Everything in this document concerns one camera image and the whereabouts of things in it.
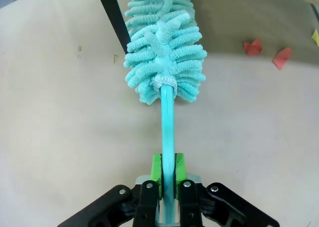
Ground crumpled red paper scrap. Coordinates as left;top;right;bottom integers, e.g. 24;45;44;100
243;38;264;56

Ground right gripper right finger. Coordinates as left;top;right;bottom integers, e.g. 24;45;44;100
174;152;281;227

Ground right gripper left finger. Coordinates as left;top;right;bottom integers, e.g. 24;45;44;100
57;153;164;227

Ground two-tier wooden shelf black frame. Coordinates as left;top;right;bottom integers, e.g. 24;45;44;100
94;0;319;54

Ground teal chenille duster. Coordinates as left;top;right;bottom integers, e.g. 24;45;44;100
124;0;207;224

